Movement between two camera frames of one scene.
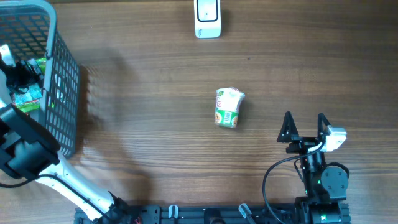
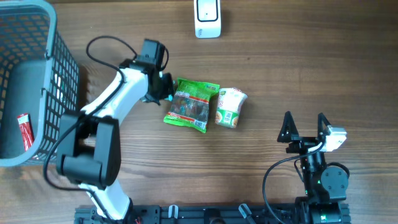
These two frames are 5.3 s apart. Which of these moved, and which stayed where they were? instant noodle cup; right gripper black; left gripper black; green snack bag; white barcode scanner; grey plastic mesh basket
Moved: left gripper black; green snack bag
Stayed: instant noodle cup; right gripper black; white barcode scanner; grey plastic mesh basket
